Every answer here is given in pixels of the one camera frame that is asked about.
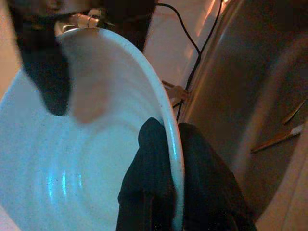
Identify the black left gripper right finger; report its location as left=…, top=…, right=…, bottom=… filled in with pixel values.
left=178, top=122, right=257, bottom=231

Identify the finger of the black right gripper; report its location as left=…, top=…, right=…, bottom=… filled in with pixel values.
left=8, top=0, right=73, bottom=116
left=103, top=0, right=157, bottom=52

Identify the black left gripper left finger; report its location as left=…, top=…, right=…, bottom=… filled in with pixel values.
left=116, top=117, right=178, bottom=231

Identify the wooden chopstick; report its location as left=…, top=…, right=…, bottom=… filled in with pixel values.
left=281, top=97, right=308, bottom=125
left=250, top=124, right=305, bottom=154

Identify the white ceramic bowl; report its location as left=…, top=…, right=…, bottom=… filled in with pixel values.
left=0, top=26, right=185, bottom=231

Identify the stainless steel sink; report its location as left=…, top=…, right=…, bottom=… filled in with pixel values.
left=179, top=0, right=308, bottom=217

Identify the black power cable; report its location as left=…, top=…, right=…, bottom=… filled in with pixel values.
left=156, top=2, right=203, bottom=121
left=198, top=0, right=225, bottom=55

